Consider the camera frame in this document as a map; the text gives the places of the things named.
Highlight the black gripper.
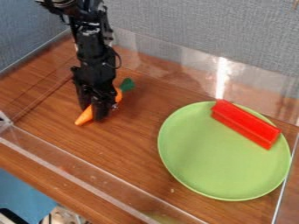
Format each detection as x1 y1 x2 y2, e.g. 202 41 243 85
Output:
70 52 119 123

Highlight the orange toy carrot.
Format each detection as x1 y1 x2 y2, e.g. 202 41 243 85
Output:
75 78 137 126

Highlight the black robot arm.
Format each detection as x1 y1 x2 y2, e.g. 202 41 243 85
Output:
35 0 122 121

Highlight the green plate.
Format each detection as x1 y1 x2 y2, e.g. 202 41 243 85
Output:
158 101 292 201

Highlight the red rectangular block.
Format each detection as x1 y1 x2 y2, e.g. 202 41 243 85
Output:
211 100 281 150

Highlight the clear acrylic enclosure wall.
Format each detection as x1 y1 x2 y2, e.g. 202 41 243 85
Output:
0 30 299 224

